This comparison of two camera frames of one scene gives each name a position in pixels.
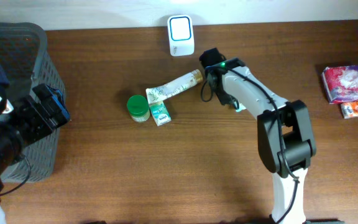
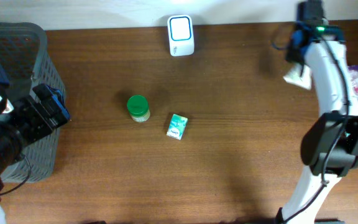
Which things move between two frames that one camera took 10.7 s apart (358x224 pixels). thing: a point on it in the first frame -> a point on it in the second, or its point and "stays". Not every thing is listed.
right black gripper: [222, 98] -> [289, 58]
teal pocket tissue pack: [160, 113] -> [177, 126]
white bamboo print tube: [186, 80] -> [299, 74]
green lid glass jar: [138, 107] stays
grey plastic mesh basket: [20, 49] stays
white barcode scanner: [181, 35] stays
